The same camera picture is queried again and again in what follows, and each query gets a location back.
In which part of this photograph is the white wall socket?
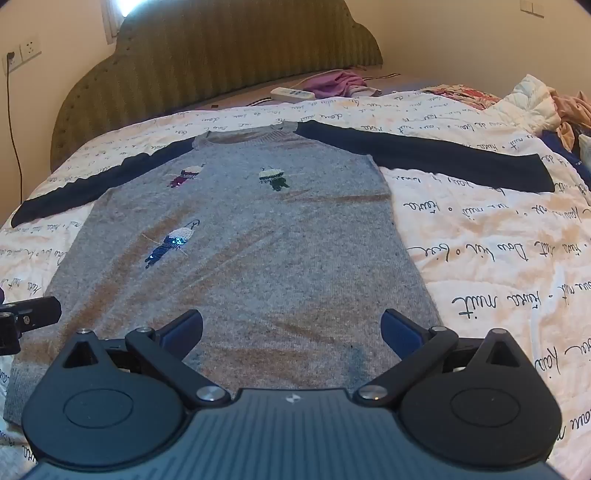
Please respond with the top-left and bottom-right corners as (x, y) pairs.
(2, 37), (42, 77)

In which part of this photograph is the pink cloth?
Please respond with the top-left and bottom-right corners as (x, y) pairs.
(551, 90), (591, 153)

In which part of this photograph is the window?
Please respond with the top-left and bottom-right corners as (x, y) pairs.
(102, 0), (139, 44)

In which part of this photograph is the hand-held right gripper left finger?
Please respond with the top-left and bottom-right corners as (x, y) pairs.
(60, 309), (232, 410)

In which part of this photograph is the white remote control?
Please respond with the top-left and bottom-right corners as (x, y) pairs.
(270, 86), (315, 103)

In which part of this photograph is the white blanket with script print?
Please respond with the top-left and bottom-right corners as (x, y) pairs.
(0, 88), (591, 480)

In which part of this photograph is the floral cloth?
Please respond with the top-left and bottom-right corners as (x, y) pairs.
(425, 83), (504, 112)

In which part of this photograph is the green upholstered headboard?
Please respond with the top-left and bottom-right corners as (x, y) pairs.
(50, 0), (384, 171)

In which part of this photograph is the navy cloth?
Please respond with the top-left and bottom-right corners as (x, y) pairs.
(542, 129), (587, 185)

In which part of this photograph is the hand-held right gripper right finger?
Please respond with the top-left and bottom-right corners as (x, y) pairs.
(353, 308), (532, 409)

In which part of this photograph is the grey sweater with navy sleeves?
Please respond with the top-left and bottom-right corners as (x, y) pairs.
(4, 119), (556, 425)

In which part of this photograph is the black power cable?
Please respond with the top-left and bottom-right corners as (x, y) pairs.
(4, 53), (24, 206)

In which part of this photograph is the purple cloth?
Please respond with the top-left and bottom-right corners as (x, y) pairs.
(305, 69), (383, 99)

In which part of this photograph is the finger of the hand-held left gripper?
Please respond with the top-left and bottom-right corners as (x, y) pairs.
(14, 296), (62, 331)

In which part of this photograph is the white puffy jacket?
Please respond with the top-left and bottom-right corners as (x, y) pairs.
(503, 74), (561, 134)

